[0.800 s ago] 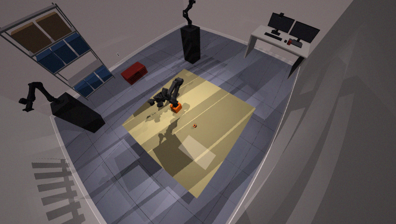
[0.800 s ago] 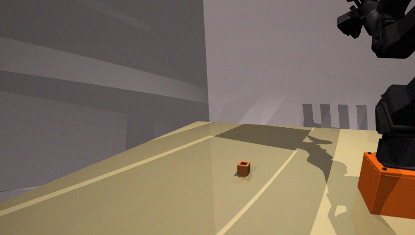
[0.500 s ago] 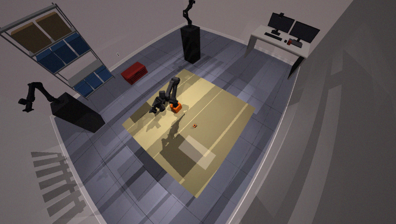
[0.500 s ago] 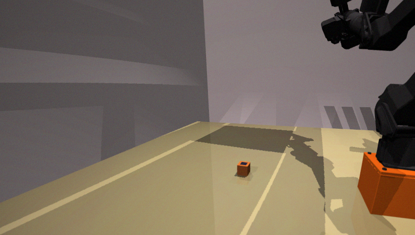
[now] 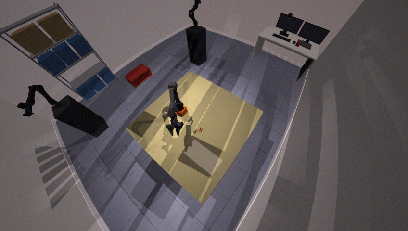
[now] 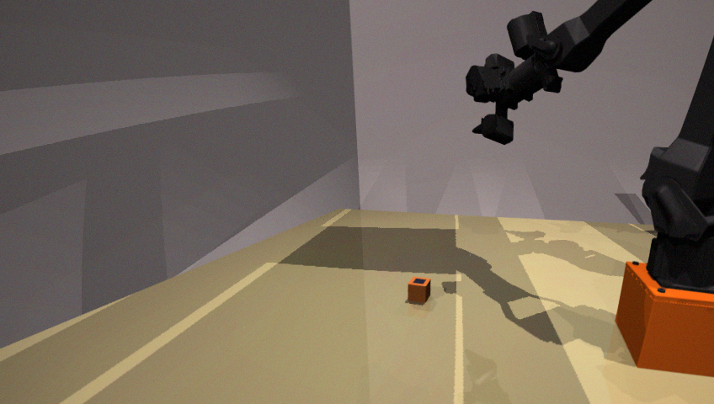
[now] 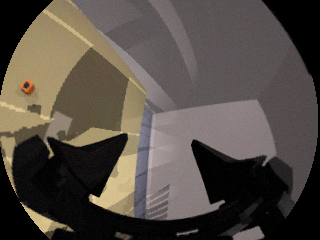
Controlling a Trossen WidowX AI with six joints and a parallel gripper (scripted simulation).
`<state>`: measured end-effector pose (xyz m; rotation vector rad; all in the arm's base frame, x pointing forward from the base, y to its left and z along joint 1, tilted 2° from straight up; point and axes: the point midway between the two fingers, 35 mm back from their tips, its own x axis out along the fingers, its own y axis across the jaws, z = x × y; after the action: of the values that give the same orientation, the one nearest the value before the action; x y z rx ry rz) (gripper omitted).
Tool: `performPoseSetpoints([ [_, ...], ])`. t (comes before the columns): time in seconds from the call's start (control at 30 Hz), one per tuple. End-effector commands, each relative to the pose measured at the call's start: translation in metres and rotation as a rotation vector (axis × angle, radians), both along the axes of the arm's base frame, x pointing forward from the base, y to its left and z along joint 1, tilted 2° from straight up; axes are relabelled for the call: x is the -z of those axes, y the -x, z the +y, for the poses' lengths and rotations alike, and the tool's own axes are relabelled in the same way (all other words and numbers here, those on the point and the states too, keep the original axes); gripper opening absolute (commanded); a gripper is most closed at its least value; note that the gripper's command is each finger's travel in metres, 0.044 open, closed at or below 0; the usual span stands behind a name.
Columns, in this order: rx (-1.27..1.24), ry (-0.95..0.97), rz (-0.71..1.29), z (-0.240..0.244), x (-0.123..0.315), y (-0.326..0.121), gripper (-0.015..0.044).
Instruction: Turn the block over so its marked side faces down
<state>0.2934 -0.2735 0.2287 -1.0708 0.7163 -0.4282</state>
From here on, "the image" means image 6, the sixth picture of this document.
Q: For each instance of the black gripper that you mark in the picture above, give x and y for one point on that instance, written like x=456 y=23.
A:
x=497 y=127

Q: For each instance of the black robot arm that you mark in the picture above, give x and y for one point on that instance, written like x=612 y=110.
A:
x=679 y=179

